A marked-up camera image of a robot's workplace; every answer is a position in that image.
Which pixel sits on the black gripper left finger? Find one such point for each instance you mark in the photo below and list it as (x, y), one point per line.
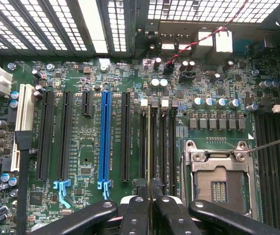
(130, 215)

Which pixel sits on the metal rear port block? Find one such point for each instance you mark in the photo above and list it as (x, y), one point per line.
(198, 42)

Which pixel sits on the thin metal locking lever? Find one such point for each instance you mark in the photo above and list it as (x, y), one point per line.
(272, 144)

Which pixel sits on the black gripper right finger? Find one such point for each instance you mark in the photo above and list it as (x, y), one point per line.
(174, 218)

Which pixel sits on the green motherboard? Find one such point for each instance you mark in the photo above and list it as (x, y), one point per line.
(85, 137)

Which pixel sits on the grey metal PC case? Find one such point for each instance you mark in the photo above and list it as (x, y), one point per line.
(56, 27)

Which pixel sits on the light blue slot latch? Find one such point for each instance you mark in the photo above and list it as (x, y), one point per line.
(62, 193)
(105, 189)

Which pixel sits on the black RAM slot white latch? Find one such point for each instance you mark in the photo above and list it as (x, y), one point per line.
(163, 144)
(143, 142)

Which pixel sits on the long black expansion slot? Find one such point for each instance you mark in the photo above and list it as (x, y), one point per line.
(65, 134)
(44, 134)
(125, 137)

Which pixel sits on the white PCI slot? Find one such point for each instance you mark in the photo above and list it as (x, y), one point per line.
(25, 107)

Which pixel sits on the short black expansion slot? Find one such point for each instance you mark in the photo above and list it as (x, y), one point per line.
(87, 104)

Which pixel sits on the blue expansion slot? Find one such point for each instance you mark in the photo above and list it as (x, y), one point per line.
(105, 137)

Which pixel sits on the metal CPU socket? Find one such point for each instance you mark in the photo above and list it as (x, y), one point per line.
(219, 178)

